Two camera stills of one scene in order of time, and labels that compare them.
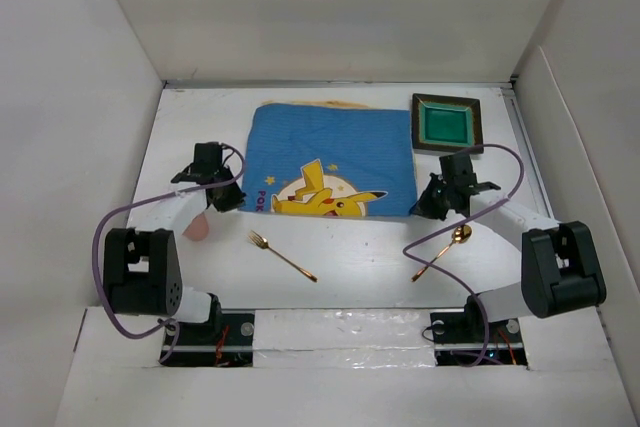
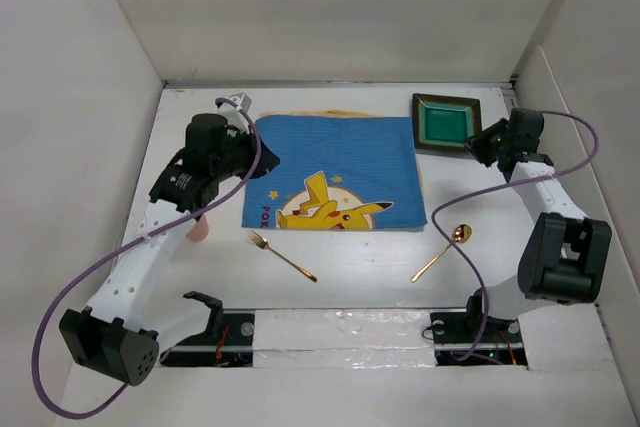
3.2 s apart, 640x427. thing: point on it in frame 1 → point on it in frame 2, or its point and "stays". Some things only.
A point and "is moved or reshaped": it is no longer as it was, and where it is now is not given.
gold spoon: [461, 234] stays
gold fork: [263, 243] stays
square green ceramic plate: [446, 124] stays
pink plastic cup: [198, 228] stays
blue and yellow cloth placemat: [328, 158] is moved or reshaped
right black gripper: [423, 207] → [476, 144]
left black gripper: [234, 201] → [234, 134]
